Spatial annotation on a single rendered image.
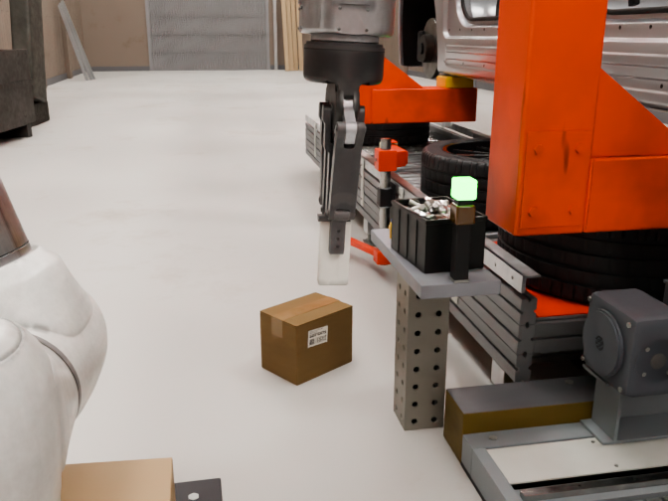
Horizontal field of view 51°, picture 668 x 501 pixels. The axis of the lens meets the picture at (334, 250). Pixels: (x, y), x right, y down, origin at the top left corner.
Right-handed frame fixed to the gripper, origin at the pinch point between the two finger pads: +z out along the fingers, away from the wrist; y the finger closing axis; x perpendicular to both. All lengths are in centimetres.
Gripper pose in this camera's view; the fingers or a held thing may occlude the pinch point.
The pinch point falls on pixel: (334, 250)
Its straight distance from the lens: 70.4
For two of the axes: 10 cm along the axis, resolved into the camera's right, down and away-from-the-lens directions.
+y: 1.4, 2.8, -9.5
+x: 9.9, 0.1, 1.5
